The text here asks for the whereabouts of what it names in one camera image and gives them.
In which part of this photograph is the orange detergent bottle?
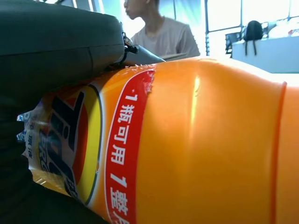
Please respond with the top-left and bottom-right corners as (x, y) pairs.
(16, 56), (299, 224)

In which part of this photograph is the person in beige shirt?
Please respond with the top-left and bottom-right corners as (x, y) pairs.
(124, 0), (201, 59)

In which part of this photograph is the black metal railing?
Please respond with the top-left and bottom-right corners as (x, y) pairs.
(203, 0), (299, 57)

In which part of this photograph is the black mesh chair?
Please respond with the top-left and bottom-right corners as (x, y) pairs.
(225, 32), (245, 59)

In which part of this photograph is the black backpack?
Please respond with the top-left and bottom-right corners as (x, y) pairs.
(242, 20), (264, 56)

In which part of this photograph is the white desk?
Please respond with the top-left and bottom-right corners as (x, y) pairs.
(232, 35), (299, 74)

